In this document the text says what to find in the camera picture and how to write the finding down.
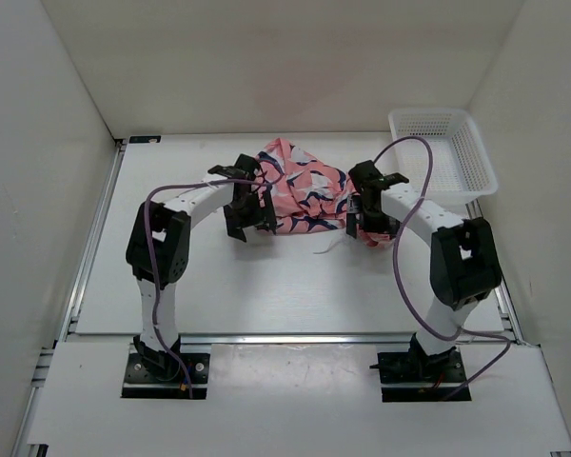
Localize pink shark print shorts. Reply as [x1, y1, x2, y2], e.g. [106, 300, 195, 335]
[254, 137, 396, 253]

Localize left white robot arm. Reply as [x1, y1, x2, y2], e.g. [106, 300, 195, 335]
[126, 154, 285, 391]

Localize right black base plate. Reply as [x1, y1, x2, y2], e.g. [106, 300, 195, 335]
[369, 350, 472, 403]

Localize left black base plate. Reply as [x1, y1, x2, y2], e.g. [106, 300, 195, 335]
[121, 348, 210, 400]

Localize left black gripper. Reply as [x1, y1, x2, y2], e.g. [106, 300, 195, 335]
[223, 189, 275, 242]

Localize left aluminium rail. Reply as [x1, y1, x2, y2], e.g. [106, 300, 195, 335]
[52, 139, 128, 348]

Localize white plastic basket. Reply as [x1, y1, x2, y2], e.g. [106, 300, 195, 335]
[388, 108, 499, 208]

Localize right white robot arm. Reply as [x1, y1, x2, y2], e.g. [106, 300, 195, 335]
[346, 160, 502, 383]

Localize black label sticker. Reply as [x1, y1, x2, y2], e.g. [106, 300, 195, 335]
[128, 135, 162, 144]

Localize right aluminium rail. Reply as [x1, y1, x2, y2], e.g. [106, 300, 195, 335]
[470, 199, 524, 345]

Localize aluminium rail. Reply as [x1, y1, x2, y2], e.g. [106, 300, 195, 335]
[52, 139, 128, 348]
[470, 199, 524, 345]
[173, 332, 524, 348]

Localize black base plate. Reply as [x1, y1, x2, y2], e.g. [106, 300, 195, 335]
[121, 348, 210, 400]
[369, 350, 472, 403]

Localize front aluminium rail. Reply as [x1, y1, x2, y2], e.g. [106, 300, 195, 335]
[173, 332, 524, 348]

